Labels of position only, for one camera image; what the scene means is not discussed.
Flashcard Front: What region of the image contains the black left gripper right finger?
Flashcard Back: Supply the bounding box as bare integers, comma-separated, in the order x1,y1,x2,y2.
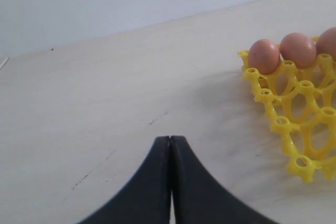
170,136,274,224

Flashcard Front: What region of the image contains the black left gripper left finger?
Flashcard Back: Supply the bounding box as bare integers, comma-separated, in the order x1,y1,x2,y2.
81,136,171,224

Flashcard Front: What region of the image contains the yellow plastic egg tray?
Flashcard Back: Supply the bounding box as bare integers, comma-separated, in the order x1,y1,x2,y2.
238,50,335,182

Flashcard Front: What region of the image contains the brown egg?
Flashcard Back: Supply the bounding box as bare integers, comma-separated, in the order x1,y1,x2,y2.
247,39,280,74
280,32,317,68
316,27,336,61

